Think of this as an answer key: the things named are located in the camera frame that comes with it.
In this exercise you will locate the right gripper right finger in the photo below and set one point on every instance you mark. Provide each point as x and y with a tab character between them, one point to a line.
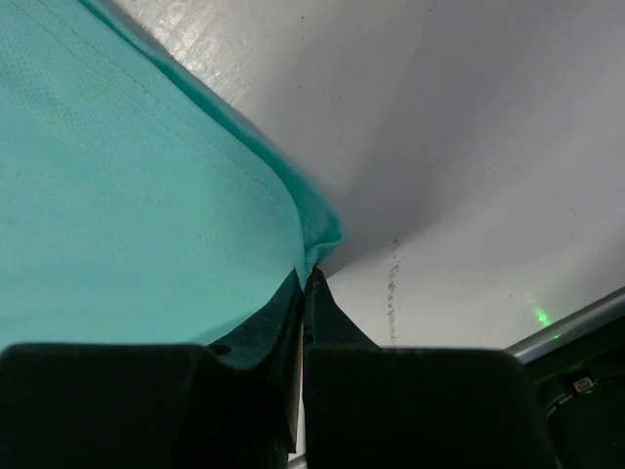
372	407

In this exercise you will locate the teal t-shirt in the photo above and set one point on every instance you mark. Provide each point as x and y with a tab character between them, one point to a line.
136	206

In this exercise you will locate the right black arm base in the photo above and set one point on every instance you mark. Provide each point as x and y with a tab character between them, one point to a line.
580	389

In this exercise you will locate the aluminium mounting rail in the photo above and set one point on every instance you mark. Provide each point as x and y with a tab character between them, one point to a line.
563	332

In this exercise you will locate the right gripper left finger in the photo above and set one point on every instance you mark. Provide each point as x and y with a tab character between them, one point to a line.
230	404

